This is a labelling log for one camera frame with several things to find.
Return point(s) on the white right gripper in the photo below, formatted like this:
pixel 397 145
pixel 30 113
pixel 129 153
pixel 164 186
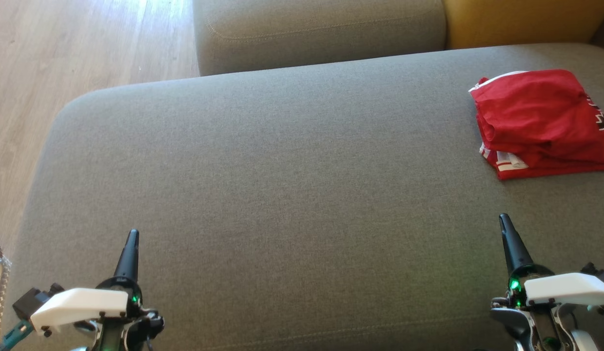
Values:
pixel 570 290

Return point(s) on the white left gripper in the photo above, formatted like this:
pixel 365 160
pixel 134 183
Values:
pixel 77 304

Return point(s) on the red jersey with white trim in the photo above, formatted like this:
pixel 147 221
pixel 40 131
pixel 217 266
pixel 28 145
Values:
pixel 511 163

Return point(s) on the red shorts with white stripe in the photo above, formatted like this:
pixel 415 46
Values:
pixel 535 112

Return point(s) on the grey sofa seat cushion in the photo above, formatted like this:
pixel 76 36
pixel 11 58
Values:
pixel 282 195

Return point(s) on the mustard yellow sofa cushion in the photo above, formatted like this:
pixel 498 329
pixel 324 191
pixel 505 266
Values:
pixel 521 19

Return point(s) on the grey sofa back cushion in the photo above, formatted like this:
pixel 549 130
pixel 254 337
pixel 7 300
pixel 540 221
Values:
pixel 321 29

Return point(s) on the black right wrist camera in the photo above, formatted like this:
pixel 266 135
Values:
pixel 601 274

